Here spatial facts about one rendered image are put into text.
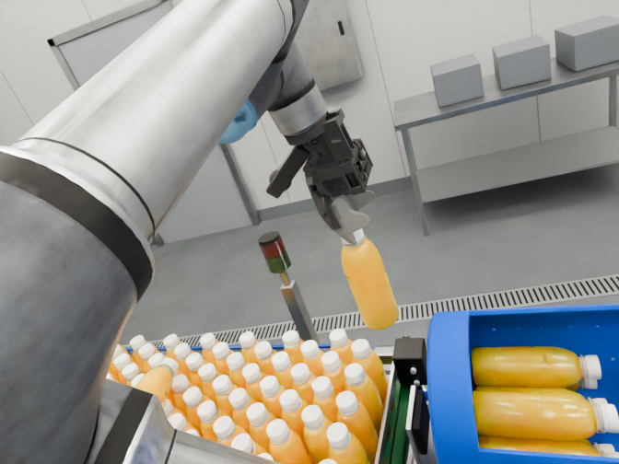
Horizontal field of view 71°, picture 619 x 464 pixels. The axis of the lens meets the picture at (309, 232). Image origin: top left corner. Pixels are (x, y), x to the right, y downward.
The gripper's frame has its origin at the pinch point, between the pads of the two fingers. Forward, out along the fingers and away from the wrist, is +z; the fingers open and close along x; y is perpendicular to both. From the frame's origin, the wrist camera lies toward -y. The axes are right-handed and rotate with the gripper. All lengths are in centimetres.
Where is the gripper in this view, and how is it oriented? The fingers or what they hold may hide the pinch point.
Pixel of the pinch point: (350, 230)
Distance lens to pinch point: 72.9
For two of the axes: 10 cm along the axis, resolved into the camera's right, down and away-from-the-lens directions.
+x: 2.6, -6.5, 7.1
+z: 4.6, 7.3, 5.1
